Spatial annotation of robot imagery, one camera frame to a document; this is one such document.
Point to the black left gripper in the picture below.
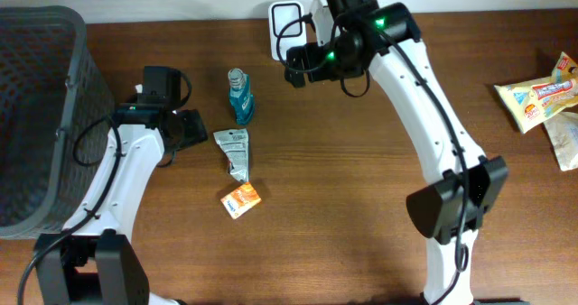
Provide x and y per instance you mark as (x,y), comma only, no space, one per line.
(192,130)

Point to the yellow snack bag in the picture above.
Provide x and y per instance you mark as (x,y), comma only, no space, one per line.
(534,101)

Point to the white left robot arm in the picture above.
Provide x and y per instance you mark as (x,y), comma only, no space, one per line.
(92,260)

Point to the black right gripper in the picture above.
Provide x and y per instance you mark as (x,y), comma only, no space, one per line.
(310,53)

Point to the teal mouthwash bottle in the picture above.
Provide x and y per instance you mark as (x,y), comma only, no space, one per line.
(240,96)

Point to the orange white small box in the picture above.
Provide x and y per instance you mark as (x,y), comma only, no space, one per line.
(240,200)

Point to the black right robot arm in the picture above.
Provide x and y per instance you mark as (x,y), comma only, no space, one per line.
(383,44)

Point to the grey plastic lattice basket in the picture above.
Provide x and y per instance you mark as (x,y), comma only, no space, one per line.
(51,90)

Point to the silver triangular snack packet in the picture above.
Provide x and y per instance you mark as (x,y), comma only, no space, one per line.
(235,144)

